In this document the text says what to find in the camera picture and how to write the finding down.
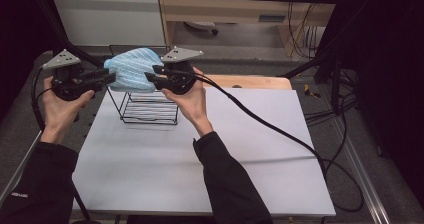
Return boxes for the hanging black desk cables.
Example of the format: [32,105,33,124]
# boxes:
[287,0,322,59]

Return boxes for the wooden table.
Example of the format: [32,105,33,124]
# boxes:
[199,74,293,91]

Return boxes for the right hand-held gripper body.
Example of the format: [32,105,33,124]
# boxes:
[160,46,205,96]

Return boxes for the aluminium floor rail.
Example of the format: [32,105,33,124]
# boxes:
[328,115,392,224]
[0,130,44,205]

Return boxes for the person's left hand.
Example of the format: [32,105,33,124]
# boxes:
[39,76,96,145]

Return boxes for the black curtain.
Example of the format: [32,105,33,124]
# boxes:
[316,0,424,202]

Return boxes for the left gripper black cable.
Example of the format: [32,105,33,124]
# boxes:
[30,66,102,224]

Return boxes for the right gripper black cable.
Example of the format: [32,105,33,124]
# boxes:
[186,71,365,214]

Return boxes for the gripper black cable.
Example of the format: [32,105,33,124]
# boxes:
[30,66,102,224]
[186,71,365,214]

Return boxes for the blue striped cloth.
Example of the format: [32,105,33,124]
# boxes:
[103,47,165,94]

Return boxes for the black slanted frame strut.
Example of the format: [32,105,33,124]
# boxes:
[33,0,108,123]
[282,48,345,115]

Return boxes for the white cabinet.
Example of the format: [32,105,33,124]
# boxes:
[49,0,167,50]

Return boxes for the bundle of black floor cables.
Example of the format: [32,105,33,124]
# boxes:
[303,68,359,127]

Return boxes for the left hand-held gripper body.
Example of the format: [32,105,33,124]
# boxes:
[42,49,95,102]

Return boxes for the person's right hand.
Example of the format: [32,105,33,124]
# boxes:
[161,67,215,138]

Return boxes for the light wooden desk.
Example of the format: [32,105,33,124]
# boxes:
[156,0,345,58]

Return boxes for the black wire rack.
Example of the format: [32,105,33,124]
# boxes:
[105,44,181,126]

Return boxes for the yellow black tape piece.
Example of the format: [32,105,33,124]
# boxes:
[303,83,322,100]

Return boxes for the white table cover sheet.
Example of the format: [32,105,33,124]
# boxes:
[71,86,337,217]

